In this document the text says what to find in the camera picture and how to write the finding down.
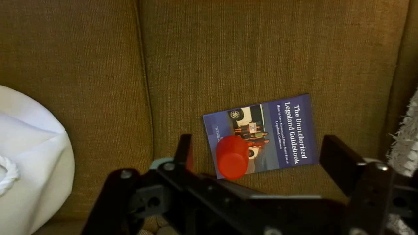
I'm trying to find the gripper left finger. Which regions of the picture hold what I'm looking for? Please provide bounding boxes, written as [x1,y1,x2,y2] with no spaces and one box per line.
[81,134,273,235]

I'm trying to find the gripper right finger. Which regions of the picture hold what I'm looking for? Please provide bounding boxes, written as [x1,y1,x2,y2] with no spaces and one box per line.
[319,135,418,235]

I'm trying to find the red plastic cup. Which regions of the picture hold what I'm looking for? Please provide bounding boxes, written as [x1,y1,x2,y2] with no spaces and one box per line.
[215,135,249,180]

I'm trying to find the brown fabric couch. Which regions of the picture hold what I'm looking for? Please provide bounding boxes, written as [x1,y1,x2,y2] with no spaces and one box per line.
[0,0,418,235]

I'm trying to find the white shaggy throw blanket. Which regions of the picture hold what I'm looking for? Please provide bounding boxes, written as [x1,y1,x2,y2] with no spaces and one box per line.
[386,87,418,235]

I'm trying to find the blue paperback guidebook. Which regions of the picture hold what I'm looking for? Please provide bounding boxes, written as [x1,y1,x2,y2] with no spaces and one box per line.
[202,94,320,180]

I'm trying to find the white pillow with rope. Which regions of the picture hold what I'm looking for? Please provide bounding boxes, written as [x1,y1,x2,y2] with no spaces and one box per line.
[0,85,75,235]

